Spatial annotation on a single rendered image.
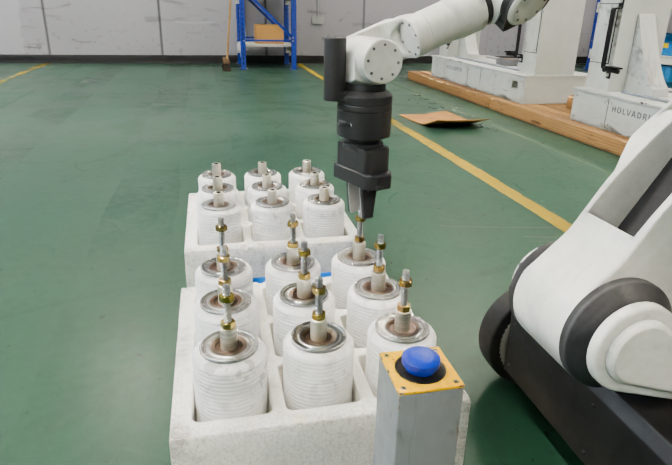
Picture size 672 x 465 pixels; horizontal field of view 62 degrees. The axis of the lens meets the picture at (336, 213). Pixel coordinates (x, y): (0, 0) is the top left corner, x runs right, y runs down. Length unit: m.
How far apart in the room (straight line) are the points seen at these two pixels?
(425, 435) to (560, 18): 3.61
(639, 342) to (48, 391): 0.96
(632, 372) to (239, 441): 0.46
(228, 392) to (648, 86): 2.92
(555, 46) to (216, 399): 3.59
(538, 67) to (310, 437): 3.48
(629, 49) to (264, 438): 3.03
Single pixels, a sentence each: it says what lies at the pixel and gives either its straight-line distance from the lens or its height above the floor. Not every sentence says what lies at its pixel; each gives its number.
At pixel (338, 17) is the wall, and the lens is 7.15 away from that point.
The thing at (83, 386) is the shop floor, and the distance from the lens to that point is 1.17.
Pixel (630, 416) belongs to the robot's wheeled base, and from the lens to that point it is 0.85.
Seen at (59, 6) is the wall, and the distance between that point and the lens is 7.11.
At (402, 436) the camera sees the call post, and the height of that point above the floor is 0.26.
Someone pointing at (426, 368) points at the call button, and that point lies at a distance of 0.59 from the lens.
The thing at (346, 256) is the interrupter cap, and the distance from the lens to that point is 0.99.
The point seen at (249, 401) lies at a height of 0.19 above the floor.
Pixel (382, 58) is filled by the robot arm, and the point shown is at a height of 0.60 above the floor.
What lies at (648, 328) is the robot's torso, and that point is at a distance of 0.70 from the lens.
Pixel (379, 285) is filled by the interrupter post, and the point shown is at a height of 0.26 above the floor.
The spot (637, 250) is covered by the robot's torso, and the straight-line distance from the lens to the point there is 0.71.
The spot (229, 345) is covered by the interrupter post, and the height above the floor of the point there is 0.26.
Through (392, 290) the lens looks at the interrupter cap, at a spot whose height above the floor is 0.25.
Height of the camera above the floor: 0.67
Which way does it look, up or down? 20 degrees down
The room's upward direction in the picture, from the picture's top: 1 degrees clockwise
